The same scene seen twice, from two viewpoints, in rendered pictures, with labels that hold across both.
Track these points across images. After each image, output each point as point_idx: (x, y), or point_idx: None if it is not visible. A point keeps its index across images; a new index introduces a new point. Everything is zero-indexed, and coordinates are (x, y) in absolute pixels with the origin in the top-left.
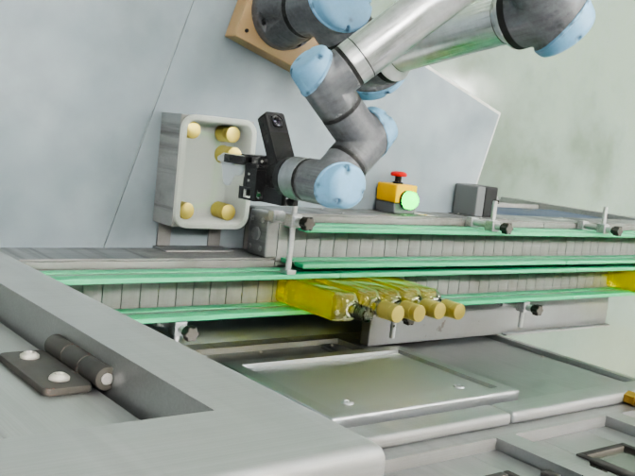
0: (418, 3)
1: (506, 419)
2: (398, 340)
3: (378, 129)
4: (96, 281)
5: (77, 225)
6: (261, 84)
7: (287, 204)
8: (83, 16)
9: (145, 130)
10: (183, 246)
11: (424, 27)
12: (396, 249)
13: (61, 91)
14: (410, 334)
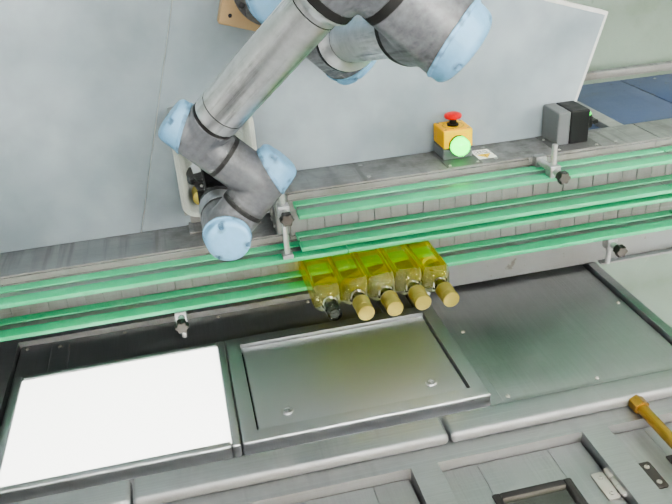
0: (251, 55)
1: (441, 441)
2: (455, 283)
3: (261, 176)
4: (88, 293)
5: (111, 217)
6: None
7: None
8: (63, 41)
9: (154, 128)
10: None
11: (265, 80)
12: (439, 202)
13: (63, 111)
14: (470, 276)
